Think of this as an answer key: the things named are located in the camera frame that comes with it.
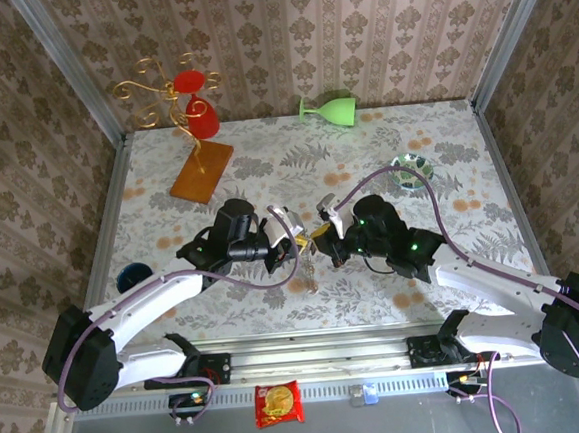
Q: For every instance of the red wine glass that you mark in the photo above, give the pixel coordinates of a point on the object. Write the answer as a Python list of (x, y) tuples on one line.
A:
[(202, 120)]

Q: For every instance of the red snack packet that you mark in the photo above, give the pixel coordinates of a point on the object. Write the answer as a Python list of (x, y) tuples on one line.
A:
[(278, 403)]

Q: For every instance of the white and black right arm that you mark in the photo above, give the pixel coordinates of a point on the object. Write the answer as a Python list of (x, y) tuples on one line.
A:
[(495, 280)]

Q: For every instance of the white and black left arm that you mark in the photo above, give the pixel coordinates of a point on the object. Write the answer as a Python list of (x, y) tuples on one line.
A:
[(141, 303)]

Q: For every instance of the small leaf-patterned bowl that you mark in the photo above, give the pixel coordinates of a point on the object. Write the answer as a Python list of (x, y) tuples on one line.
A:
[(408, 161)]

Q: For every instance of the green wine glass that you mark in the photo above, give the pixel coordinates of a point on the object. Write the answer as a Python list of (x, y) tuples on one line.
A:
[(339, 112)]

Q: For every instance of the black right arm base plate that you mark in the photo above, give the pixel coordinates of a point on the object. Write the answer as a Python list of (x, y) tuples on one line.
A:
[(423, 354)]

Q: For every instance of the gold stand with wooden base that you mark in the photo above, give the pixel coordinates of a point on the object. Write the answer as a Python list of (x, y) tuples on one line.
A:
[(201, 175)]

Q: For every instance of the blue mug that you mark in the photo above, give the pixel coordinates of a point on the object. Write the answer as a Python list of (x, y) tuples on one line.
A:
[(131, 276)]

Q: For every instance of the long aluminium base rail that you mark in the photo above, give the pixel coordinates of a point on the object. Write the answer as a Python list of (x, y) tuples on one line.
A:
[(320, 357)]

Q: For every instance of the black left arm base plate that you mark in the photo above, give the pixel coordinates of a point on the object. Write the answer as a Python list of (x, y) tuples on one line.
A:
[(221, 368)]

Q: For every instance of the aluminium side rail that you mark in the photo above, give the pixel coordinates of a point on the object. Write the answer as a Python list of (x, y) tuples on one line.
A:
[(504, 179), (107, 231)]

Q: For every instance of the aluminium frame post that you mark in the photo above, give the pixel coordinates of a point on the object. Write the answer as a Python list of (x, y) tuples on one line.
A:
[(67, 68), (511, 33)]

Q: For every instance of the small blue grey device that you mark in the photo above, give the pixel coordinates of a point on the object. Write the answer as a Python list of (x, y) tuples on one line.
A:
[(364, 395)]

